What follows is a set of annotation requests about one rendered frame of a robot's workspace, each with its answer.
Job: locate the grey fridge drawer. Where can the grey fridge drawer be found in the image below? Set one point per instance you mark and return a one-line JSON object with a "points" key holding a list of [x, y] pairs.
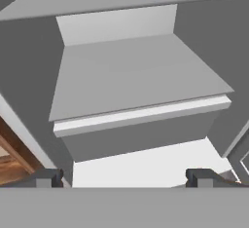
{"points": [[139, 98]]}

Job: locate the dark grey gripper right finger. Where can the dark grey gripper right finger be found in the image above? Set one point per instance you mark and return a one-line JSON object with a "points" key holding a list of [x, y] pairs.
{"points": [[200, 176]]}

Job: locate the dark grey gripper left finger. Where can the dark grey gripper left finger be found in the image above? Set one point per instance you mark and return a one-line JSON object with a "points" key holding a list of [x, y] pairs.
{"points": [[48, 177]]}

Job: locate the grey fridge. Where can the grey fridge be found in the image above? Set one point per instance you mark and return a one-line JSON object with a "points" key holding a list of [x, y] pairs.
{"points": [[29, 63]]}

